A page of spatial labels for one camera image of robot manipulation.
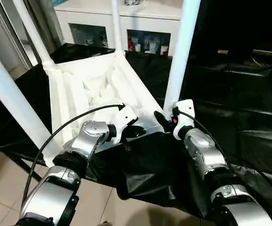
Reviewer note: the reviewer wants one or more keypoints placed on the white plastic table top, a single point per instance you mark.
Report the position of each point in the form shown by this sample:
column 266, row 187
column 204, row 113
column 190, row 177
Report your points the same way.
column 67, row 94

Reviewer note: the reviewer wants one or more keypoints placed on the black shiny mat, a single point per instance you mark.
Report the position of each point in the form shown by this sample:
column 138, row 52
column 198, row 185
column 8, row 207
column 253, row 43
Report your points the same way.
column 232, row 106

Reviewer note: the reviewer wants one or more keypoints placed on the red bottle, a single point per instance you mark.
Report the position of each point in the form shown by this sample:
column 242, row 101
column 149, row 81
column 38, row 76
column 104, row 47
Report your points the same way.
column 131, row 43

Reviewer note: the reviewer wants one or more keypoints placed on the small yellow label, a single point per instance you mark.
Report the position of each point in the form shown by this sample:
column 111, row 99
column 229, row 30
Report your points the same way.
column 222, row 51

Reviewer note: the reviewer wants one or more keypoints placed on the long dark metal bar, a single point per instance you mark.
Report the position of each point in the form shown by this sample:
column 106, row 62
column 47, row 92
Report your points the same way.
column 270, row 53

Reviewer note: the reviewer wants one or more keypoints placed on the patterned mug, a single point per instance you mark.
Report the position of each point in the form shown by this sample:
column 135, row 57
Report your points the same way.
column 135, row 2

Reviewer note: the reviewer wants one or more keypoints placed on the white glass-door cabinet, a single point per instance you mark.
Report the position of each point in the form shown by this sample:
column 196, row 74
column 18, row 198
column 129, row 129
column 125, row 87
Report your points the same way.
column 91, row 16

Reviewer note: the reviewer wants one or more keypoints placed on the grey curtain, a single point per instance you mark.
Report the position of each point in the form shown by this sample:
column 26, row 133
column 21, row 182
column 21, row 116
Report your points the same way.
column 46, row 23

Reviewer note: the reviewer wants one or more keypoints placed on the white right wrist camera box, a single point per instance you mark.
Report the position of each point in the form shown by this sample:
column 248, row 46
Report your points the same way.
column 185, row 113

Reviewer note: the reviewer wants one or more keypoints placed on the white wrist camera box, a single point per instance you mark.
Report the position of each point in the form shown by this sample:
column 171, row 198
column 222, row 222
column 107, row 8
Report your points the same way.
column 185, row 113
column 124, row 117

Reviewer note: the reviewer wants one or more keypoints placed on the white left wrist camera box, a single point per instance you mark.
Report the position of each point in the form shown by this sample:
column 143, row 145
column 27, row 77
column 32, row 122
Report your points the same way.
column 124, row 117

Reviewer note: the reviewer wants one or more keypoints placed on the black table frame leg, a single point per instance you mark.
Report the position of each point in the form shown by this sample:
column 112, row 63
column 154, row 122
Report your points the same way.
column 30, row 169

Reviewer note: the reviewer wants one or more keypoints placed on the glass door with grey frame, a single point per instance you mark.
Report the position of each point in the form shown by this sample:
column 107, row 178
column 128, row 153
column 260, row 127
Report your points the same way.
column 3, row 35

